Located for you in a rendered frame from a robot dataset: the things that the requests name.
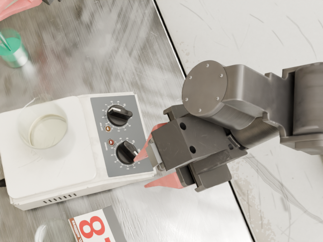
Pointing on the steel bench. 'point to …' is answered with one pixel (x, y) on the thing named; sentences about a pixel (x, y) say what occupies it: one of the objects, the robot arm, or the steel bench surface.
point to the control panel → (119, 135)
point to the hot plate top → (24, 184)
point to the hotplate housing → (125, 180)
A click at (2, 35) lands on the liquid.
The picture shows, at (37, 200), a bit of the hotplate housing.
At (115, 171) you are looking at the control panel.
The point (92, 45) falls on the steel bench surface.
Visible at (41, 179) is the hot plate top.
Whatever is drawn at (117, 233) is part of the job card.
